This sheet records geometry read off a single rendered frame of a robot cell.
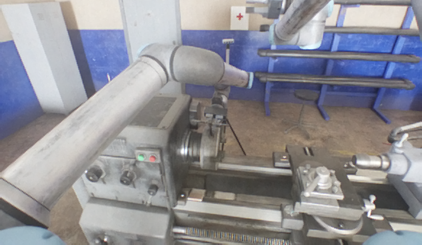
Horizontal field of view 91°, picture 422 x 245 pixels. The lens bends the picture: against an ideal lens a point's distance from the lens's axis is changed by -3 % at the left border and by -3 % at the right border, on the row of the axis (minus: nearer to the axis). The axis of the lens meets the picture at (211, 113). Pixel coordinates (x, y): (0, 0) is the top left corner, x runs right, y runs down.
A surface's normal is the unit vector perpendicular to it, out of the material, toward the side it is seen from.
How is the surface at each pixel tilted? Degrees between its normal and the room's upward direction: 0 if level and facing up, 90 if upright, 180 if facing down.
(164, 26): 90
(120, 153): 90
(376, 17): 90
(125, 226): 32
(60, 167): 61
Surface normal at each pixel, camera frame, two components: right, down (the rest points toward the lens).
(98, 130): 0.75, -0.20
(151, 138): -0.11, -0.28
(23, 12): -0.15, 0.48
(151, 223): -0.08, -0.49
